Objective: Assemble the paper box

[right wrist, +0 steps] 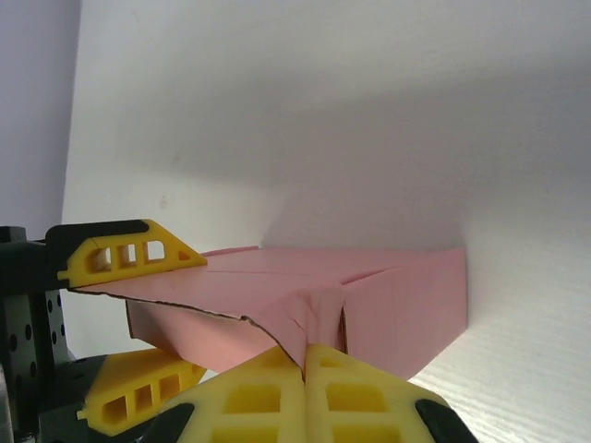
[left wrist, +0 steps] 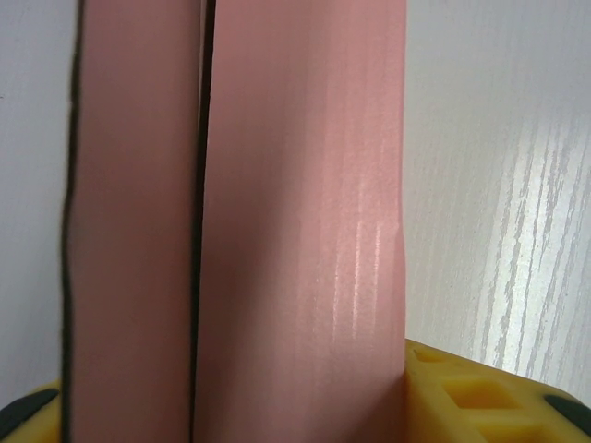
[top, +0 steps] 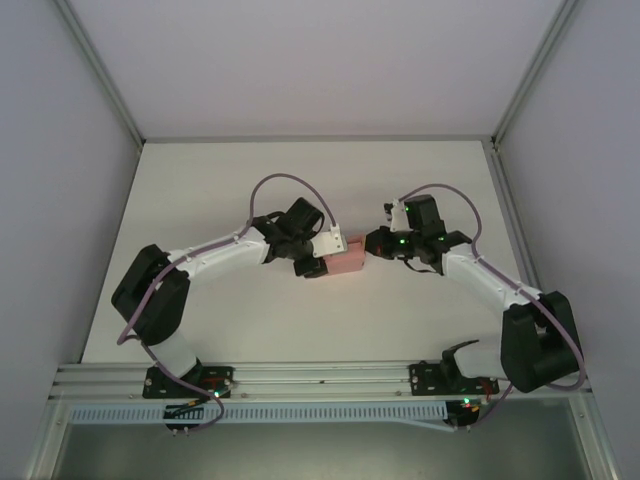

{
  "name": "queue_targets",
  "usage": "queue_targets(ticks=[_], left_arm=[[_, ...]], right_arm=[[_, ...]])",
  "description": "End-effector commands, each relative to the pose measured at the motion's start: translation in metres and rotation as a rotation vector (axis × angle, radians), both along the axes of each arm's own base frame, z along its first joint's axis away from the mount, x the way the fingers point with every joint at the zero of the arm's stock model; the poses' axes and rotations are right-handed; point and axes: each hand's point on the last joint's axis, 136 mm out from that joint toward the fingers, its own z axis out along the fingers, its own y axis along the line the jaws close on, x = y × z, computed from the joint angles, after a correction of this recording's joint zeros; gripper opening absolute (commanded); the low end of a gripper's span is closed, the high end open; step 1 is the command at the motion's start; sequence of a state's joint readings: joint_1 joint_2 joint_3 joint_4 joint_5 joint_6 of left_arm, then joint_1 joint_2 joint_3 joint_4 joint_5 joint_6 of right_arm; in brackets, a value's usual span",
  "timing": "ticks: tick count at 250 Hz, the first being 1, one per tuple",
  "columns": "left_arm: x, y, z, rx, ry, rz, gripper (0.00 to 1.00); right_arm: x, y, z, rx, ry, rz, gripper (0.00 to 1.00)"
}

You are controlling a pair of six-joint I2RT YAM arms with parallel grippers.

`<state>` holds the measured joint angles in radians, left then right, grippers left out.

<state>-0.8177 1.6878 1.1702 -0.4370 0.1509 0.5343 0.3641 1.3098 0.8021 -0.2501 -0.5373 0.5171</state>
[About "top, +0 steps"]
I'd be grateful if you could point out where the pink paper box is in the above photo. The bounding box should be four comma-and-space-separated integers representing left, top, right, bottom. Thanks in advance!
322, 232, 367, 276

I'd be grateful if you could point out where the black connector board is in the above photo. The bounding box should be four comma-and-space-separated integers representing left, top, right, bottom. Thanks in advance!
446, 398, 482, 434
163, 403, 202, 437

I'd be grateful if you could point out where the grey metal sheet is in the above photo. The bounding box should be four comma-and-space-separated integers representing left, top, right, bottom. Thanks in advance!
57, 424, 589, 480

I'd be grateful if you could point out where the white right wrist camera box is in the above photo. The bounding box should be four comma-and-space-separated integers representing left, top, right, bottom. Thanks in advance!
382, 199, 410, 233

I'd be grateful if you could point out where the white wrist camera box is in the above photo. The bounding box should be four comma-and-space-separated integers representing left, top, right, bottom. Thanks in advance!
311, 224, 349, 261
382, 199, 410, 233

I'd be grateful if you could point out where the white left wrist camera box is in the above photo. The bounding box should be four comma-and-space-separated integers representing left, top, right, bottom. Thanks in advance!
311, 224, 349, 261

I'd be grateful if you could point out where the aluminium frame crossbar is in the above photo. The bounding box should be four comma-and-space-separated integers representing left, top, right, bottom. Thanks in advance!
141, 133, 497, 145

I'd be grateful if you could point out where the aluminium mounting rail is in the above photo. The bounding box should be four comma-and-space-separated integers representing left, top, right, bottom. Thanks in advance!
48, 353, 587, 402

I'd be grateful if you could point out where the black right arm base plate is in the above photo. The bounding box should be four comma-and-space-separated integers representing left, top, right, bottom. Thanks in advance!
408, 362, 500, 399

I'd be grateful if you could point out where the white slotted cable duct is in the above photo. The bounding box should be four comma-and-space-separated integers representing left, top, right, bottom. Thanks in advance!
67, 402, 449, 427

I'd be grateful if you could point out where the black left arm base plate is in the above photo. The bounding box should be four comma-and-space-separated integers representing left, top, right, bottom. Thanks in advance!
143, 365, 236, 400

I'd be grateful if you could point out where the aluminium frame post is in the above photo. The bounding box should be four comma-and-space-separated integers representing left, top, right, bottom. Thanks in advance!
52, 0, 147, 147
491, 0, 582, 151

